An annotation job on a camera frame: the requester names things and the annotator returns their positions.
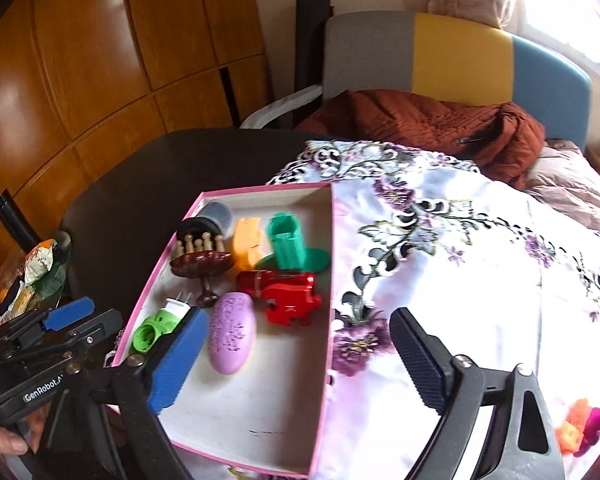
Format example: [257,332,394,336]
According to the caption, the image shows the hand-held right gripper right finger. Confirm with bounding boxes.
[389,307,566,480]

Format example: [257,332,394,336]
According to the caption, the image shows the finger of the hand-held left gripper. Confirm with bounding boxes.
[0,296,97,351]
[10,309,124,376]

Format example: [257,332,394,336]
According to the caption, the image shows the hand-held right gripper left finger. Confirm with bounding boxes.
[35,305,211,480]

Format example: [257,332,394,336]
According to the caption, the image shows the green round plastic toy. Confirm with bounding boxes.
[131,290,193,353]

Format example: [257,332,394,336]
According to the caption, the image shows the pink cardboard box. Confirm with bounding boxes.
[104,183,336,478]

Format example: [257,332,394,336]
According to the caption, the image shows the brown wooden massager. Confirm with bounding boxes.
[170,232,236,308]

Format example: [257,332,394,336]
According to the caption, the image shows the red shiny cylinder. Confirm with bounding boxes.
[236,270,281,298]

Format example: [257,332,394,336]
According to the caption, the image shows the red plastic toy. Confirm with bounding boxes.
[262,272,323,327]

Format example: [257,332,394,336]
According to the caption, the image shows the orange plastic piece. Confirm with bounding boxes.
[231,216,263,270]

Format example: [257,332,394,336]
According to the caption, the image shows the black grey cylinder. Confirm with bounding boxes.
[176,200,233,248]

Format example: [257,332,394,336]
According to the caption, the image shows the dark green plastic holder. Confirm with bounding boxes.
[254,212,331,275]

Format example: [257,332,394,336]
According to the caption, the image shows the orange holed block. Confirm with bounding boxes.
[555,399,591,456]

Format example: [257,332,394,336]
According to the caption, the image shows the magenta plastic toy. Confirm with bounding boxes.
[575,406,600,456]

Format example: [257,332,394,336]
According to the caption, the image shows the person's left hand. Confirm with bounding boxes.
[0,422,31,458]

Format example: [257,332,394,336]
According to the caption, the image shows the green glass side table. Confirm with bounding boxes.
[30,232,73,311]

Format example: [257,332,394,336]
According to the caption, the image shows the yellow snack packet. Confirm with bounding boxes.
[10,287,36,313]

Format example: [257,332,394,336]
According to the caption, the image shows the orange white snack bag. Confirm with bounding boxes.
[22,240,63,288]

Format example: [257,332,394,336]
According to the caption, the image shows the white floral tablecloth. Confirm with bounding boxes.
[265,139,600,480]

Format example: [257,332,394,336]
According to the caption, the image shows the black tube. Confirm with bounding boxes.
[0,190,43,251]

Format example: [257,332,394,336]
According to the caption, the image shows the pink pillow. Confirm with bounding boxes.
[522,139,600,241]

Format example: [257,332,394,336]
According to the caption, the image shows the rust quilted jacket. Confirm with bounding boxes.
[297,89,547,191]

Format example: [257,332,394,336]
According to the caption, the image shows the wooden wardrobe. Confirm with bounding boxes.
[0,0,273,241]

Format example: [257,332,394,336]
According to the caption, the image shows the white chair armrest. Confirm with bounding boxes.
[240,85,325,131]

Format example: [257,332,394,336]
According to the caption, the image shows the grey yellow blue headboard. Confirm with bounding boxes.
[322,10,593,153]

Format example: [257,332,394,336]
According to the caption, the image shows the window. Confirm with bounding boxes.
[517,0,600,86]

